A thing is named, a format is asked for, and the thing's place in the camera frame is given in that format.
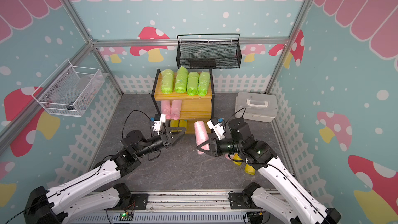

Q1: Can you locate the wooden three-tier shelf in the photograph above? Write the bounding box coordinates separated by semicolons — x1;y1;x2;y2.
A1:
151;69;215;134

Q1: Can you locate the black object in white basket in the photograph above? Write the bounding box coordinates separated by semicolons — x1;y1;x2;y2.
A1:
65;105;75;110

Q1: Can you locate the black wire mesh basket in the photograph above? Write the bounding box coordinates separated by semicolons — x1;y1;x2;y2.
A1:
176;33;243;69

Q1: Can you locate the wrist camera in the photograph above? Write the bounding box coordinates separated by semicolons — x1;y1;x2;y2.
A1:
207;118;226;141
151;114;166;134

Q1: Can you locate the green roll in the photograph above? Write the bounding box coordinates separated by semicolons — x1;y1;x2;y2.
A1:
161;69;174;94
174;66;189;94
186;72;199;96
198;72;210;96

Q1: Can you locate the white plastic storage box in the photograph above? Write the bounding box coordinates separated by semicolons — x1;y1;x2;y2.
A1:
235;92;278;122

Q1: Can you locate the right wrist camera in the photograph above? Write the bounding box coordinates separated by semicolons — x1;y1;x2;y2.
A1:
207;118;226;141

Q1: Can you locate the yellow roll front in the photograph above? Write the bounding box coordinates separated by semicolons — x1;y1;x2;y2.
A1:
178;120;188;128

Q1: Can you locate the green circuit board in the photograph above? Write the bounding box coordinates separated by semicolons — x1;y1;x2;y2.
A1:
118;213;134;222

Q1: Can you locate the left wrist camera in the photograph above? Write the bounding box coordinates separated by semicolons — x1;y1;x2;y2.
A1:
151;114;166;134

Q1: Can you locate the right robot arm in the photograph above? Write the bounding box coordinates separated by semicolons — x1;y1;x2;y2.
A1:
194;117;342;224

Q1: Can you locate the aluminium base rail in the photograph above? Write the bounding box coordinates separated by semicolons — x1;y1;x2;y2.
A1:
46;189;318;224

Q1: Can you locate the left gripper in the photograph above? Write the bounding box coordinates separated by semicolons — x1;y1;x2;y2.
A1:
136;128;187;158

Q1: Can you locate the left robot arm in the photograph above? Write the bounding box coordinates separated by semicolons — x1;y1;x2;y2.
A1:
1;130;123;224

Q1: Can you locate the white wire mesh basket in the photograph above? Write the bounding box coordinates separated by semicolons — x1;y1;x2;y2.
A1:
31;60;107;117

